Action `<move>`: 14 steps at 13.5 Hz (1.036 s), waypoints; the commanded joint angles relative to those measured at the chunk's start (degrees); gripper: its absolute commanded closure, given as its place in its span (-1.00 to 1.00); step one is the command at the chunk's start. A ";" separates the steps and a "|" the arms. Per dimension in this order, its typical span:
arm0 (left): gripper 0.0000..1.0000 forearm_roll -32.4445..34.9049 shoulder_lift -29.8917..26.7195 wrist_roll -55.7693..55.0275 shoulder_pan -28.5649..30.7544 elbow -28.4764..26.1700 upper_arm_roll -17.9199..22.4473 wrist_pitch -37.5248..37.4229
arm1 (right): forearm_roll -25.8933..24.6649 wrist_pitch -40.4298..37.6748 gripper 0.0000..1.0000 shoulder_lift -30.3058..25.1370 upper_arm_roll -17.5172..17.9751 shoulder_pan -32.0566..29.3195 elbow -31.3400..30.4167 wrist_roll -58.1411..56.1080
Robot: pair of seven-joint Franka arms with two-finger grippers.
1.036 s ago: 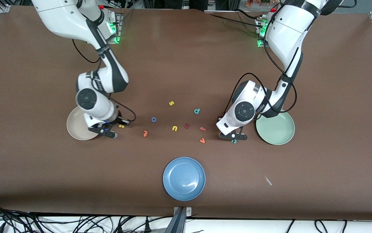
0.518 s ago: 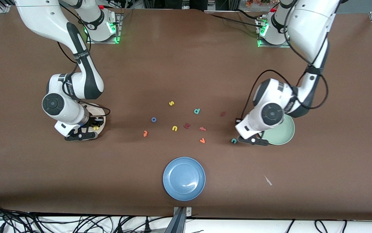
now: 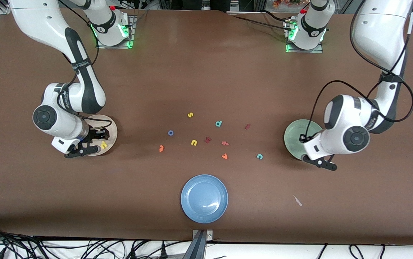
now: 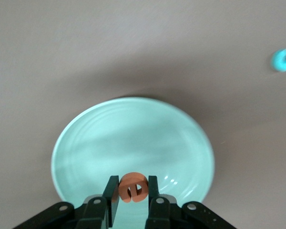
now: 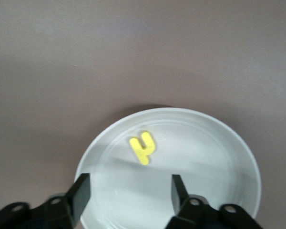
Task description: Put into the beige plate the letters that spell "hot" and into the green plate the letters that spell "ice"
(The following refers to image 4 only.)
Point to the pale green plate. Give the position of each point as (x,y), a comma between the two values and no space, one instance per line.
(133,143)

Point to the teal foam letter c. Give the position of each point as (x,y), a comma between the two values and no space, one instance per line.
(277,62)

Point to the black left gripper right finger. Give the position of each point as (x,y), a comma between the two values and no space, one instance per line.
(153,188)

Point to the orange foam letter e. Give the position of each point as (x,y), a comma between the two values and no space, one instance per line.
(126,183)

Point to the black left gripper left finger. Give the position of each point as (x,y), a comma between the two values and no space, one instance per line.
(113,188)

